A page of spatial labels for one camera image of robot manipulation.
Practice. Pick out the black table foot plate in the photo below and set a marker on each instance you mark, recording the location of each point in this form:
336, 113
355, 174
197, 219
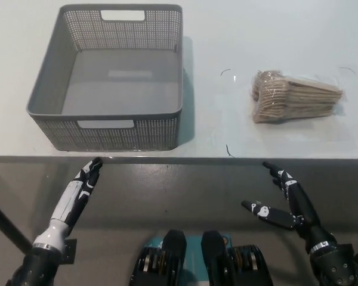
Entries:
71, 251

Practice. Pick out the black ribbed robot body block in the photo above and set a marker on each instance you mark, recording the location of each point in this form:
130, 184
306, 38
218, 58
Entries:
167, 256

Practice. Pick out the clear bag of wooden cutlery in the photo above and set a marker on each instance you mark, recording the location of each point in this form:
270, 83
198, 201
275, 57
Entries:
292, 95

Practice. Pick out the thin black thread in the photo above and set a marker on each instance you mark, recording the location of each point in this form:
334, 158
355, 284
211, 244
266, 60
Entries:
229, 152
225, 71

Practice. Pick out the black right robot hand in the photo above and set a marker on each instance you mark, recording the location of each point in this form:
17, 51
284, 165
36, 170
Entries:
301, 202

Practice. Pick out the grey perforated plastic basket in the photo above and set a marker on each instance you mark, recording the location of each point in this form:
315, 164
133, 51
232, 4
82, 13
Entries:
107, 131

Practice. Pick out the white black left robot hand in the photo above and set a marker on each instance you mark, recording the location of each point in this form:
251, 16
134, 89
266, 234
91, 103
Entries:
68, 196

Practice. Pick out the black robot feet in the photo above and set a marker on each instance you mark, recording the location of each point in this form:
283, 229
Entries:
223, 259

